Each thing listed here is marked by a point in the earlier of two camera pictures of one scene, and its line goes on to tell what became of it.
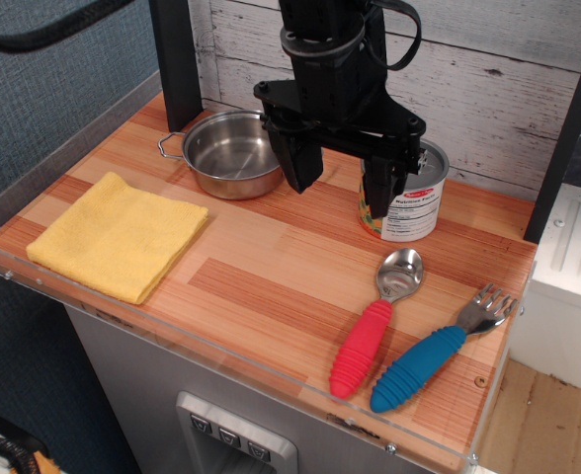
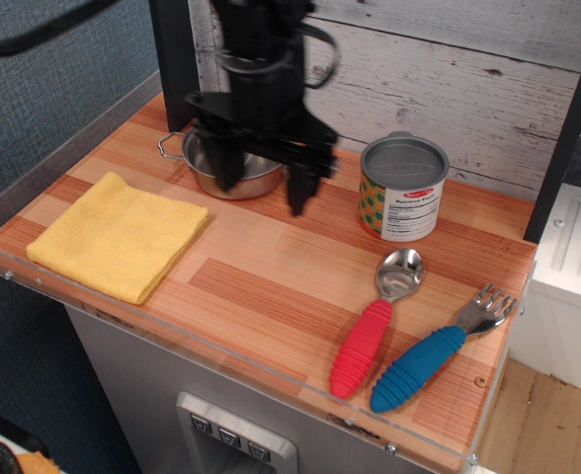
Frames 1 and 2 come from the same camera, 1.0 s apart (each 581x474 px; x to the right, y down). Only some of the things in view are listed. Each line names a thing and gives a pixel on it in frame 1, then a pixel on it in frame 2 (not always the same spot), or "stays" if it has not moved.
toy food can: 415,215 stays
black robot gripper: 346,103 -> 266,106
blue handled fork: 426,360 stays
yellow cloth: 118,240 stays
